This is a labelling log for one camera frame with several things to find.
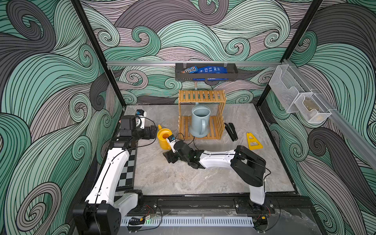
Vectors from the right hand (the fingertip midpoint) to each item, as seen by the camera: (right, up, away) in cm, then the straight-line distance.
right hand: (169, 149), depth 87 cm
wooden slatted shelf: (+33, +15, +19) cm, 41 cm away
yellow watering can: (-4, +9, +2) cm, 10 cm away
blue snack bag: (+27, +50, +5) cm, 57 cm away
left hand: (-10, +15, -9) cm, 20 cm away
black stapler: (+43, +10, +14) cm, 46 cm away
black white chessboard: (-22, -15, -9) cm, 28 cm away
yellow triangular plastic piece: (+57, +4, +11) cm, 59 cm away
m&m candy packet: (+14, +50, +5) cm, 52 cm away
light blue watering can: (+19, +21, -1) cm, 28 cm away
